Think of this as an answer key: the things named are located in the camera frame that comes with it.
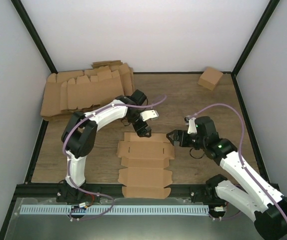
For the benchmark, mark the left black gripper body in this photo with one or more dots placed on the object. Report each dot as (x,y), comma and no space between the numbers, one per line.
(137,127)

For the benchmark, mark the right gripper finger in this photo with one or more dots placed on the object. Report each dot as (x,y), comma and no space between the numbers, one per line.
(173,140)
(173,133)

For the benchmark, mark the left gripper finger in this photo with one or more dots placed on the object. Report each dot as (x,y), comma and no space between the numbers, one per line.
(140,134)
(147,133)

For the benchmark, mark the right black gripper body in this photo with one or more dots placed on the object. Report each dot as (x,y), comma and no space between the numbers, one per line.
(187,143)

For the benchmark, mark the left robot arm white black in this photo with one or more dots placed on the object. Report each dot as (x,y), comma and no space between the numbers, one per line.
(79,139)

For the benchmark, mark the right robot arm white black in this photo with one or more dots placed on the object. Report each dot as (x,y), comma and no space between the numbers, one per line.
(262,203)

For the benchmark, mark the folded brown cardboard box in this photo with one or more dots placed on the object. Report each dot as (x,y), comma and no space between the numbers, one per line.
(210,78)

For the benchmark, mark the stack of flat cardboard boxes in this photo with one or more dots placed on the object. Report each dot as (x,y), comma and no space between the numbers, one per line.
(83,90)

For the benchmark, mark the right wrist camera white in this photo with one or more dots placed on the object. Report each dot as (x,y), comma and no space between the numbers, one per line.
(190,122)

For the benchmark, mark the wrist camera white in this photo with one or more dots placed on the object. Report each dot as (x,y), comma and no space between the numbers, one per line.
(190,122)
(149,115)

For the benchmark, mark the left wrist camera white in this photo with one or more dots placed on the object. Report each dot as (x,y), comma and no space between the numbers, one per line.
(149,115)

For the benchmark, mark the light blue slotted cable duct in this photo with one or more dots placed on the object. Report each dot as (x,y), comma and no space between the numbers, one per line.
(132,210)

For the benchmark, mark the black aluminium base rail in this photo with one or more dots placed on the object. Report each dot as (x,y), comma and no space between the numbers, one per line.
(195,192)

